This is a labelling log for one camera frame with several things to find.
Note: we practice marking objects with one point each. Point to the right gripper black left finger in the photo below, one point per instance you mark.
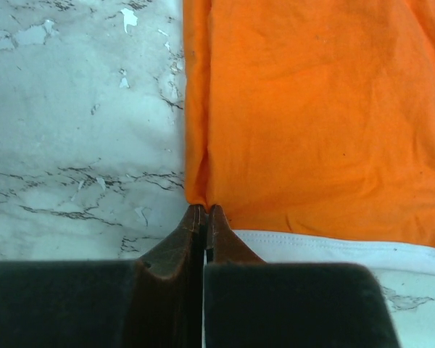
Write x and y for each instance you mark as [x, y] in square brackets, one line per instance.
[152, 301]

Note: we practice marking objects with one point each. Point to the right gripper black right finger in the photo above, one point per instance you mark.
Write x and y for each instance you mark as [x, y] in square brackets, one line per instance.
[249, 302]

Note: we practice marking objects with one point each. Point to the bright orange underwear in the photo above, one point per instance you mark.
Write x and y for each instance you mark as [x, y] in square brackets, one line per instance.
[312, 124]

